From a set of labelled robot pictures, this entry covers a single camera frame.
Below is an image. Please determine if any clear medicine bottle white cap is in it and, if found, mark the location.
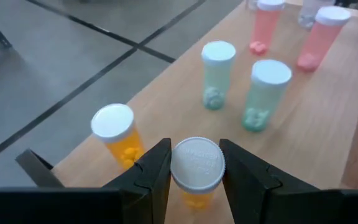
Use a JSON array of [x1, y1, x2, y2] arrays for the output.
[[297, 0, 336, 31]]

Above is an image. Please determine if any orange medicine bottle white cap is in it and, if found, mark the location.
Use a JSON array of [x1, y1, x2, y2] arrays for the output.
[[170, 136, 226, 212], [90, 103, 146, 171]]

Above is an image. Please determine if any pink medicine bottle white cap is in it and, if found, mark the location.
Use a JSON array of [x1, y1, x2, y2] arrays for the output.
[[249, 0, 286, 57], [296, 6, 352, 73]]

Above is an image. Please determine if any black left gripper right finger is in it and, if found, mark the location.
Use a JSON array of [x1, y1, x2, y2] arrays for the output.
[[219, 138, 358, 224]]

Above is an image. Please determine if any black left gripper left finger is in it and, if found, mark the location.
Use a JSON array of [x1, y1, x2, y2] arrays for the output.
[[0, 138, 172, 224]]

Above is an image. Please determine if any green medicine bottle white cap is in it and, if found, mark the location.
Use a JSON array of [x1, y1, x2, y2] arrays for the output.
[[241, 58, 293, 133], [201, 40, 237, 111]]

